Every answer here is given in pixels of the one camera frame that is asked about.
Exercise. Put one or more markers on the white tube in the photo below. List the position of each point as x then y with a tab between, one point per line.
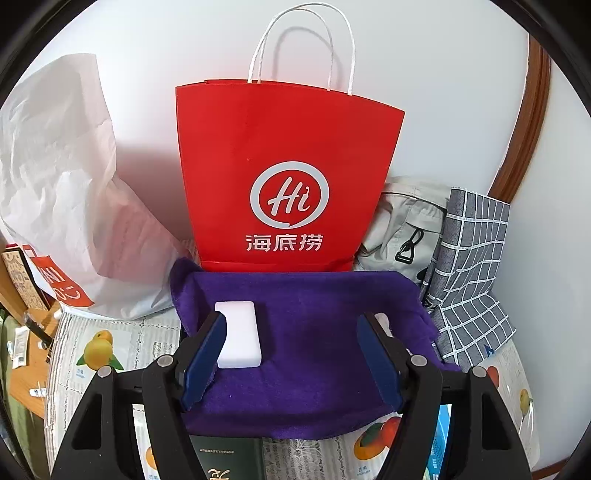
19	346

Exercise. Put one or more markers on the brown patterned box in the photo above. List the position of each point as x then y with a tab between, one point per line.
18	277

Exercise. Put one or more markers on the red paper bag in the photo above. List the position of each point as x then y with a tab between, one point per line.
286	138

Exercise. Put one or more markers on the blue box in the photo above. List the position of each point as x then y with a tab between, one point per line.
441	443

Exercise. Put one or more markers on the white plastic bag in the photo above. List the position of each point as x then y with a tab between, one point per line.
60	184

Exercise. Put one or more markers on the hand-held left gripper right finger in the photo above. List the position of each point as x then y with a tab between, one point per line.
376	364

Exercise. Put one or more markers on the brown wooden frame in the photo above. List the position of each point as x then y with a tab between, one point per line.
531	115

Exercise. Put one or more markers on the white sponge block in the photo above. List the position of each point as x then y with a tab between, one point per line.
384	321
242	332

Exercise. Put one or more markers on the dark green book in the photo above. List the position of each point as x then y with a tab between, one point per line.
231	457

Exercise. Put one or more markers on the purple towel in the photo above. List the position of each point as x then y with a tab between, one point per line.
304	332

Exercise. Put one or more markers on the fruit print tablecloth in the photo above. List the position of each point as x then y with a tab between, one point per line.
152	332

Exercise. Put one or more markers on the grey checked cloth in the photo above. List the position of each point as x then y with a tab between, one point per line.
471	277

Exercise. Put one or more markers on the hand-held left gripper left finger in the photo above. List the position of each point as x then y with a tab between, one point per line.
205	364

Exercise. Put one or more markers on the black pen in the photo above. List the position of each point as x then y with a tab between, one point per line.
36	331

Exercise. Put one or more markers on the grey canvas bag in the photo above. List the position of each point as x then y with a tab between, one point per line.
392	230

